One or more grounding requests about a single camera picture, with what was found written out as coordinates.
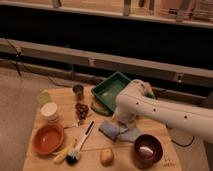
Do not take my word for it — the yellow banana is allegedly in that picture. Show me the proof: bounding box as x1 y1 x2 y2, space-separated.
53 140 77 164

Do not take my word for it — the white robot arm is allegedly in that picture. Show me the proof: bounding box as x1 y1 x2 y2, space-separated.
114 79 213 144

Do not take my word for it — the brown grape bunch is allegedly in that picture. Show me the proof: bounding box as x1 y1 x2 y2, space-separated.
75 103 89 120

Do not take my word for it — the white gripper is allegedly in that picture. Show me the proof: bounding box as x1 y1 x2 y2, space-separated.
113 109 136 128

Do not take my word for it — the dark metal cup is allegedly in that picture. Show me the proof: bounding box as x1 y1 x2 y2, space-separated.
72 84 84 101

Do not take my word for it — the black white dish brush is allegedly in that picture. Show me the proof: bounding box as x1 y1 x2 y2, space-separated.
65 121 94 165

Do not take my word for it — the black cable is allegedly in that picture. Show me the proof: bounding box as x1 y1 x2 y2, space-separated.
170 134 196 148

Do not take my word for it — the light green cup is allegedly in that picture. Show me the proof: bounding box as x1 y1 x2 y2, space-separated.
37 91 51 107

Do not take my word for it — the dark brown bowl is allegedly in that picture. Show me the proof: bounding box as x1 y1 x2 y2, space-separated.
133 134 163 169

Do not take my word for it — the green cucumber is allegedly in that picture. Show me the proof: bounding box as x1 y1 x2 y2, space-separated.
90 102 111 116

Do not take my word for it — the yellow potato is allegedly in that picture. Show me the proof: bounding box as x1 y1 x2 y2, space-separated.
100 148 114 166

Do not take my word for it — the grey blue cloth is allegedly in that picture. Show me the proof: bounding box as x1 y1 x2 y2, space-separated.
117 127 142 143

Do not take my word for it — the white cup stack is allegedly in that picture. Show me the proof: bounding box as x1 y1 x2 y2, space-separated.
41 102 59 122

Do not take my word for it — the orange bowl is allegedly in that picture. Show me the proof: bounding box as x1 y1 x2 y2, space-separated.
32 124 64 155

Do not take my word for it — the green plastic tray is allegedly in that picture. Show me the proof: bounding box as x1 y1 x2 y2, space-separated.
91 72 131 114

